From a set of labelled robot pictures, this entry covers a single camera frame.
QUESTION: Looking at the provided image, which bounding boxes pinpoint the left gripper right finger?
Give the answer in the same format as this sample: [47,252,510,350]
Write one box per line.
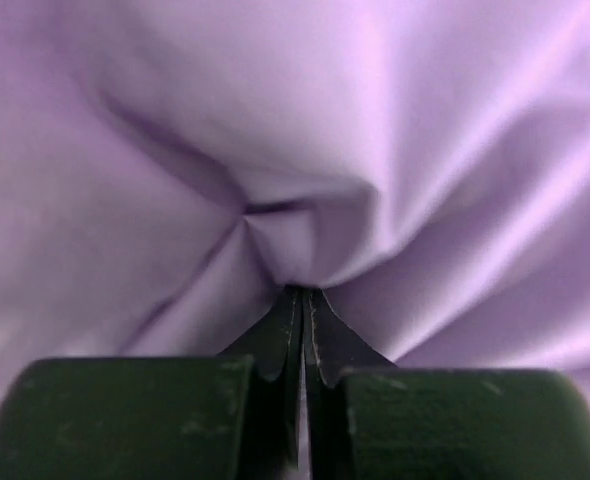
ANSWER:
[302,290,590,480]

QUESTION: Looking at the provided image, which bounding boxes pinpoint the purple trousers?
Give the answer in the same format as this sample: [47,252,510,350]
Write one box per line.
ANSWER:
[0,1,590,401]

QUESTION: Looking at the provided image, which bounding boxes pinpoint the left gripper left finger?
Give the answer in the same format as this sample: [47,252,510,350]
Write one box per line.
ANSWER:
[0,287,302,480]

